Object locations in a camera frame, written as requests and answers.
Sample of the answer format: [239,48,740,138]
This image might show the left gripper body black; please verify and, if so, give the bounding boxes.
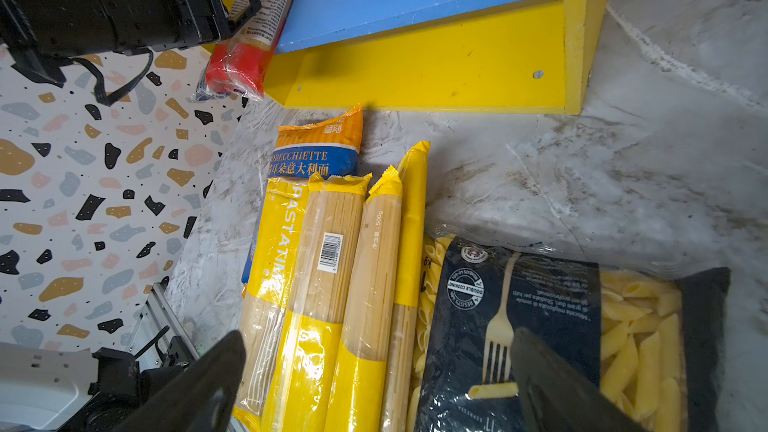
[1,0,231,87]

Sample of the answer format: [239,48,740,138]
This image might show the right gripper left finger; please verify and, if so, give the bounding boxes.
[114,331,246,431]

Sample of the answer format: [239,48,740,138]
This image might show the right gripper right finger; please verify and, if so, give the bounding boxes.
[511,328,643,432]

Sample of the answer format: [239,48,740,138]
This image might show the red spaghetti pack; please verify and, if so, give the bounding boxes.
[193,0,293,101]

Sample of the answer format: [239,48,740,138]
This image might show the yellow spaghetti pack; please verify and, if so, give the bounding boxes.
[261,174,371,431]
[325,166,403,431]
[233,177,308,431]

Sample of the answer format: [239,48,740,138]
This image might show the dark penne pasta bag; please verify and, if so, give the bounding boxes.
[406,236,731,431]

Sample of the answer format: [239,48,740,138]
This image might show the yellow shelf pink blue boards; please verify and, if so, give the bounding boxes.
[264,0,608,115]

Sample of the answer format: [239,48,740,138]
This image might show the yellow spaghetti pack bottom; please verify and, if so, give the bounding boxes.
[261,174,371,431]

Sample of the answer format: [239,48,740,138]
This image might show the blue orange orecchiette bag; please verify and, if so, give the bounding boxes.
[241,105,364,285]

